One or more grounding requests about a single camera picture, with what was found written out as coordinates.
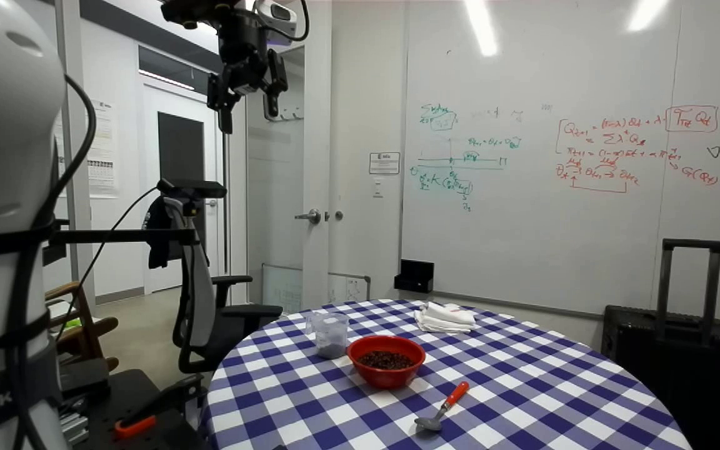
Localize clear plastic measuring jug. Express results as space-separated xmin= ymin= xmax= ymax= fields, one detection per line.
xmin=304 ymin=307 xmax=352 ymax=360

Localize white cloth red stripes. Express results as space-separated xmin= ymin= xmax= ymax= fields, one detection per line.
xmin=415 ymin=300 xmax=480 ymax=334

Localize blue white checkered tablecloth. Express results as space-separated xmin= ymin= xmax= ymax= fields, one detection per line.
xmin=197 ymin=297 xmax=694 ymax=450

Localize coffee beans of jug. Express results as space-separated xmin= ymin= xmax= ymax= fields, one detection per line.
xmin=315 ymin=330 xmax=348 ymax=353

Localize wooden stool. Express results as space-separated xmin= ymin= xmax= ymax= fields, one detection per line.
xmin=42 ymin=280 xmax=122 ymax=375

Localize paper sign on wall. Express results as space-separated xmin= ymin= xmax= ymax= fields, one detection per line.
xmin=364 ymin=150 xmax=403 ymax=177

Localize orange clamp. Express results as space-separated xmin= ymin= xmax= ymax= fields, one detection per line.
xmin=112 ymin=412 xmax=160 ymax=442

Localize black robot cart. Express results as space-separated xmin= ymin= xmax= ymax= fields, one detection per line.
xmin=58 ymin=365 xmax=212 ymax=450

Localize black camera on stand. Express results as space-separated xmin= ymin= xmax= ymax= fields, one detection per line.
xmin=143 ymin=175 xmax=230 ymax=269

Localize coffee beans of bowl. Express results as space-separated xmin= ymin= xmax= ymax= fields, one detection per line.
xmin=359 ymin=347 xmax=415 ymax=373

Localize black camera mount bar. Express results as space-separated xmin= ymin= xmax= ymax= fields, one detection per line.
xmin=0 ymin=223 xmax=203 ymax=260

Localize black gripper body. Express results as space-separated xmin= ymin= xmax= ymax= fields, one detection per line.
xmin=212 ymin=8 xmax=274 ymax=94

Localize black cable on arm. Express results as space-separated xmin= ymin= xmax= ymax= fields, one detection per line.
xmin=5 ymin=73 xmax=100 ymax=450

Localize white door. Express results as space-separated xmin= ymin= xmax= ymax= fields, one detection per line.
xmin=244 ymin=0 xmax=335 ymax=312

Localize black wheeled suitcase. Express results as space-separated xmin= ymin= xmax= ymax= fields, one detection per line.
xmin=600 ymin=238 xmax=720 ymax=450

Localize wall whiteboard with writing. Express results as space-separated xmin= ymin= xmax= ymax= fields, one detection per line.
xmin=399 ymin=0 xmax=720 ymax=322

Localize black wall box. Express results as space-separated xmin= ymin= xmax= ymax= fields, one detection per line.
xmin=393 ymin=258 xmax=438 ymax=294

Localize black office chair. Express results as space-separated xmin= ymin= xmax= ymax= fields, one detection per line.
xmin=170 ymin=195 xmax=284 ymax=378

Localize red bowl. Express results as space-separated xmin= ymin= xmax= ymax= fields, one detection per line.
xmin=348 ymin=332 xmax=427 ymax=392

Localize metal door handle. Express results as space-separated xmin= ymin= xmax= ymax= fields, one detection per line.
xmin=292 ymin=207 xmax=324 ymax=227

